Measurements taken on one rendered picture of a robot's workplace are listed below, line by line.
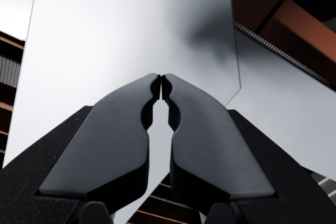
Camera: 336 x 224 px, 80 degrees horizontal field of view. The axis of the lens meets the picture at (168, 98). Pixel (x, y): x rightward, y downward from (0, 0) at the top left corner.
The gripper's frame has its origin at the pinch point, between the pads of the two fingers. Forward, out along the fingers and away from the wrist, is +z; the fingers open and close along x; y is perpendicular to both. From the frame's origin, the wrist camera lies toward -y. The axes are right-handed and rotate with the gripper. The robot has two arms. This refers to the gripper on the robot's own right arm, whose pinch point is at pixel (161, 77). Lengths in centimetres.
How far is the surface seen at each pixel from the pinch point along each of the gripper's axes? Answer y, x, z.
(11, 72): 19, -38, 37
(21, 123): 8.5, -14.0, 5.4
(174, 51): 0.2, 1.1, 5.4
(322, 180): 21.9, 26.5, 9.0
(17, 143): 11.3, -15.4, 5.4
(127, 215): 25.9, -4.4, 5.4
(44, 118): 7.7, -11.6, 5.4
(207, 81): 3.0, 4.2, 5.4
